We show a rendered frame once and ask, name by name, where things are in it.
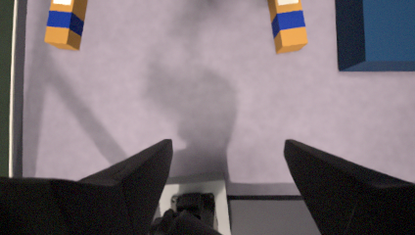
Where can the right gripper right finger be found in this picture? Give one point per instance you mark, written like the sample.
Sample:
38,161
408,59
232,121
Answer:
345,198

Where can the tan welding electrode pack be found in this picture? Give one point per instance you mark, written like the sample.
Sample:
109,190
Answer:
288,25

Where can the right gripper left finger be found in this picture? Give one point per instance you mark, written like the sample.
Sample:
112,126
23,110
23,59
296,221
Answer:
121,199

